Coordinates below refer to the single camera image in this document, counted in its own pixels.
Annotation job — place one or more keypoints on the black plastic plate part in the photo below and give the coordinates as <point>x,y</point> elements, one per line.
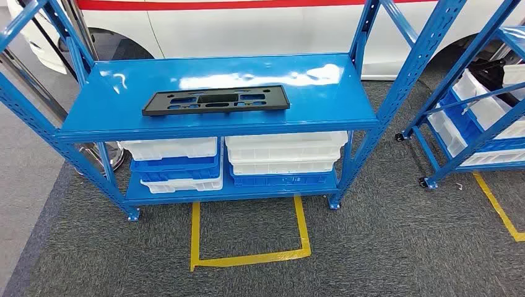
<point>217,98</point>

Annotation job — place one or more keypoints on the blue metal shelf rack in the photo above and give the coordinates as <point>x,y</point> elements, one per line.
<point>328,102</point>

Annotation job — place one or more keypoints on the large white plastic bin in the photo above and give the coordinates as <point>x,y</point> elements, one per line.
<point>283,155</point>
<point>283,168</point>
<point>287,139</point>

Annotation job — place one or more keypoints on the yellow floor tape square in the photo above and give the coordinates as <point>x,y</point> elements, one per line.
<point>195,237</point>

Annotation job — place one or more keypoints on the white car with red stripe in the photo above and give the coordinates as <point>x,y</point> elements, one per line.
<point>246,32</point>

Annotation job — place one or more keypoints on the small white floor scrap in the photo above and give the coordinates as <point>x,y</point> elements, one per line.
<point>459,187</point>

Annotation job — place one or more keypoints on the blue metal rack with casters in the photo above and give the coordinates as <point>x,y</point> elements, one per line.
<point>467,61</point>

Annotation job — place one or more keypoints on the black stanchion belt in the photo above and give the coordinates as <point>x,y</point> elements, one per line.
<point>45,35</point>

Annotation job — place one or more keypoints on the chrome stanchion post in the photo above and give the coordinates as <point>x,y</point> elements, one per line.
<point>24,80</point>
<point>78,16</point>

